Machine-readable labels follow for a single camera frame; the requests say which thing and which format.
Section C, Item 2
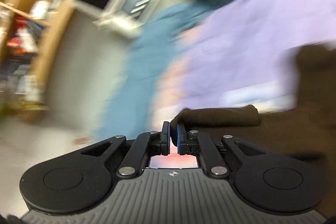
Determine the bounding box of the dark brown sweater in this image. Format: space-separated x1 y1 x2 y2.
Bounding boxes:
171 41 335 217

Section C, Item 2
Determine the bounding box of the teal blanket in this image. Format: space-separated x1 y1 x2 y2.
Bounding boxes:
95 1 212 141

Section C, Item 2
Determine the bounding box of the purple floral bed sheet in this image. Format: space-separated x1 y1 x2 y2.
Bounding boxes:
149 0 335 129

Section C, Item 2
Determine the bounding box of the wooden shelf unit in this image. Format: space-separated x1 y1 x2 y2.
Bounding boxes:
1 0 75 122

